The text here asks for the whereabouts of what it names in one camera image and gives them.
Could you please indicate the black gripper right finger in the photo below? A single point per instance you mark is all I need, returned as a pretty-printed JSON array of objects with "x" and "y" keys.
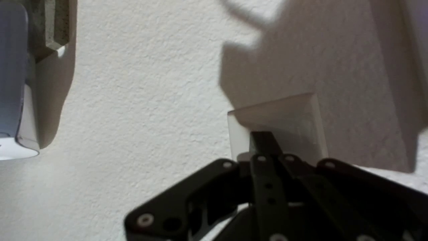
[{"x": 347, "y": 202}]

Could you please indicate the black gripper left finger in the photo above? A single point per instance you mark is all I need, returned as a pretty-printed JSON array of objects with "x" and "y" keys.
[{"x": 262, "y": 196}]

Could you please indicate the white wall light switch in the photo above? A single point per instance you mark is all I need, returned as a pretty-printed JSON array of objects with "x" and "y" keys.
[{"x": 285, "y": 119}]

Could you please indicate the clear water filter pitcher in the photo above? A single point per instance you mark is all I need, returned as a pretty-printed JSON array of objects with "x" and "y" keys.
[{"x": 10, "y": 76}]

